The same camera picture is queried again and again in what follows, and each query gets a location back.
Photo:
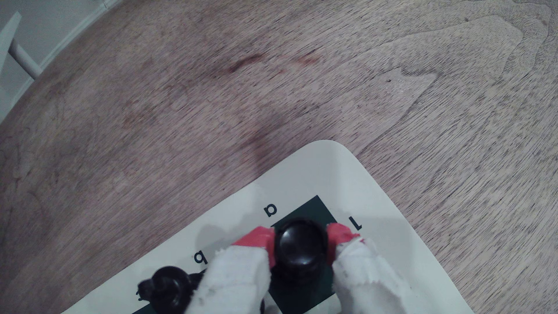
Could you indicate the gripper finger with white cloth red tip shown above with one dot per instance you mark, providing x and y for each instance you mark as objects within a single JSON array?
[
  {"x": 235, "y": 279},
  {"x": 366, "y": 279}
]

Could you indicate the black rook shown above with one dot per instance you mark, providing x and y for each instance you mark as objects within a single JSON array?
[{"x": 301, "y": 248}]

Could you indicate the black knight chess piece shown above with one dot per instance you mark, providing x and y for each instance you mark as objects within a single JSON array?
[{"x": 168, "y": 288}]

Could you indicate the green white chess mat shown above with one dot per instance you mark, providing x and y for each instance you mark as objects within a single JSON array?
[{"x": 331, "y": 183}]

